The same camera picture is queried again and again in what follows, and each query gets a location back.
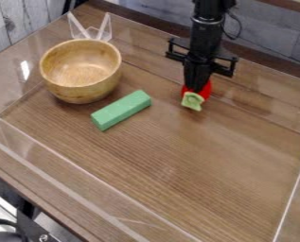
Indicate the wooden bowl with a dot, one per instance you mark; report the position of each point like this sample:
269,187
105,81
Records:
81,70

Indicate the black metal mount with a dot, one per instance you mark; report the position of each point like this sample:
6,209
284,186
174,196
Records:
33,231

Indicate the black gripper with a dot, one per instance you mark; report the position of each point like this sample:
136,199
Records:
221,63

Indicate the green rectangular block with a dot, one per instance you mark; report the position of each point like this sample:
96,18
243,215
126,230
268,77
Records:
121,110

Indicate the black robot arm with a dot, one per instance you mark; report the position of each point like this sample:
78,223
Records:
200,52

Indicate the clear acrylic corner bracket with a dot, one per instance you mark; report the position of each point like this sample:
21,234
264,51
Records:
91,33

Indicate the red plush strawberry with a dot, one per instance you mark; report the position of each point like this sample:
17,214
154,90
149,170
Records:
192,100

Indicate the clear acrylic tray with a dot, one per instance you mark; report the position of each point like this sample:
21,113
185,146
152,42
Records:
172,176

